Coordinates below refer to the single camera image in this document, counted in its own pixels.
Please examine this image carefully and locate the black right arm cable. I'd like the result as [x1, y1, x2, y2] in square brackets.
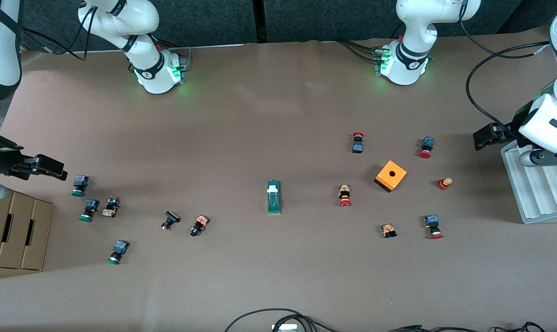
[22, 5, 99, 61]

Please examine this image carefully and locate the white ridged plastic tray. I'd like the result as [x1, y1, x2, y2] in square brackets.
[501, 138, 557, 225]

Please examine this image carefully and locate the black switch orange contact block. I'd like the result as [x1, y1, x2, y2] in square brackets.
[101, 196, 121, 218]

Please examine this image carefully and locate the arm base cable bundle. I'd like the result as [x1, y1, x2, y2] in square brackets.
[157, 39, 193, 72]
[337, 39, 381, 65]

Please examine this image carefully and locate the black looping power cable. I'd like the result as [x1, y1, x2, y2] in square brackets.
[224, 308, 341, 332]

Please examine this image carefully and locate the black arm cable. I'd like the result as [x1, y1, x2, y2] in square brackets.
[458, 0, 551, 132]
[22, 5, 99, 61]

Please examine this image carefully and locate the black cable with plug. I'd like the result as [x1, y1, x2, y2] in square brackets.
[389, 324, 486, 332]

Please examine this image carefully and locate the black selector orange contact block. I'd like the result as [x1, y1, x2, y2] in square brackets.
[189, 214, 210, 237]

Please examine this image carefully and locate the green pushbutton blue contact block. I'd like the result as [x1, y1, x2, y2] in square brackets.
[71, 175, 90, 198]
[107, 239, 130, 266]
[79, 199, 100, 223]

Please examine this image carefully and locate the green terminal block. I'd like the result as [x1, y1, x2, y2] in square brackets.
[266, 180, 282, 215]

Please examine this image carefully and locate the right arm base cable bundle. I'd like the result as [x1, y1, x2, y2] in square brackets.
[157, 39, 193, 72]

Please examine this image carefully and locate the brown cardboard divider box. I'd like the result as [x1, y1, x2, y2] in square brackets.
[0, 187, 54, 272]

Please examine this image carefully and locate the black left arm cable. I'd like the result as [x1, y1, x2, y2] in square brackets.
[458, 0, 551, 132]

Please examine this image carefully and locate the thin black curled cable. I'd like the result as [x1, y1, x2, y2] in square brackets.
[491, 321, 546, 332]

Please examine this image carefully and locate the orange button enclosure box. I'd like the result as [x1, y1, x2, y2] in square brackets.
[374, 160, 407, 193]

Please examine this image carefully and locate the black square button red ring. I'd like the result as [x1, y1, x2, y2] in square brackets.
[161, 210, 182, 232]

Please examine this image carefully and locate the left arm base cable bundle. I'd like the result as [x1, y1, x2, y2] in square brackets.
[337, 39, 381, 65]

